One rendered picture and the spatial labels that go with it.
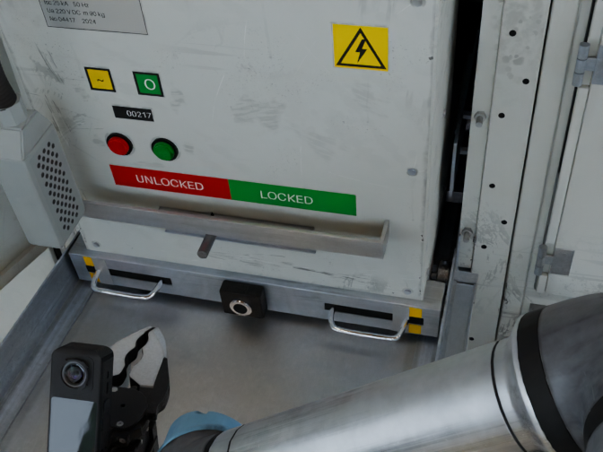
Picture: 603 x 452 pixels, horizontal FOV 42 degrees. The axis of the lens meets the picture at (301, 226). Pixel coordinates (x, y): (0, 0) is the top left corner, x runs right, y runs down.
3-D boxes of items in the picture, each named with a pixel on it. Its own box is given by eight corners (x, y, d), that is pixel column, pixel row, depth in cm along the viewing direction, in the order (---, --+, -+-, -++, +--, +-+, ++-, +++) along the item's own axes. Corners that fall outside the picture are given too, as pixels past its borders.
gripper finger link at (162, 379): (135, 364, 77) (100, 431, 70) (135, 351, 76) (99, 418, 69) (182, 372, 76) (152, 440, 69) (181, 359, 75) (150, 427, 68)
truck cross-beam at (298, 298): (438, 338, 106) (441, 310, 102) (79, 279, 118) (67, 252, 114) (442, 309, 109) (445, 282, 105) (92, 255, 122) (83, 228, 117)
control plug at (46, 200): (63, 250, 96) (15, 140, 84) (28, 245, 98) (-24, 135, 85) (90, 207, 102) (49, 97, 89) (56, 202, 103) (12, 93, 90)
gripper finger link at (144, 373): (157, 362, 83) (125, 428, 75) (153, 319, 80) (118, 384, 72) (186, 367, 82) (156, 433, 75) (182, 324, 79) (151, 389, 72)
